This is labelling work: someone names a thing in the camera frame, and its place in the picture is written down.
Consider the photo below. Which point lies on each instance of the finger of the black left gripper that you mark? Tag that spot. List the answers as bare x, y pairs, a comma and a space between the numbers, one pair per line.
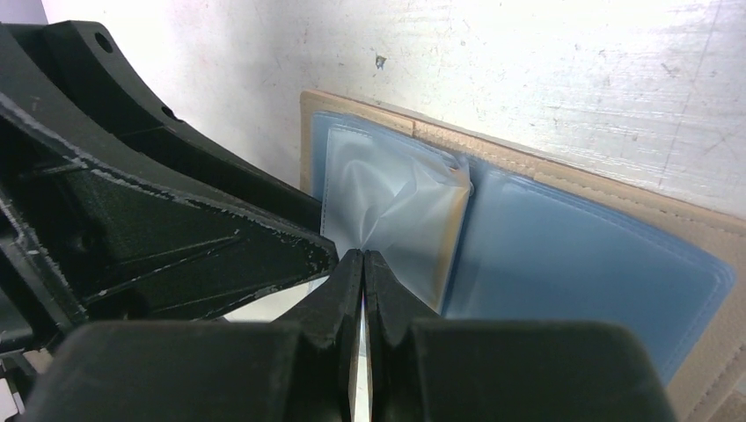
83, 61

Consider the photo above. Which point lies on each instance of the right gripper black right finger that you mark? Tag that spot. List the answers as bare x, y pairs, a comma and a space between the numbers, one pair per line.
425, 367

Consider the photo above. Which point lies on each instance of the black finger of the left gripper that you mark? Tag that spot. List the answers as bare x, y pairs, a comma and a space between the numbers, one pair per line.
94, 230

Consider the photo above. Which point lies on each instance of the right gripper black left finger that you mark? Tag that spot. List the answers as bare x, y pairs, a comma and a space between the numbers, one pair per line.
296, 368

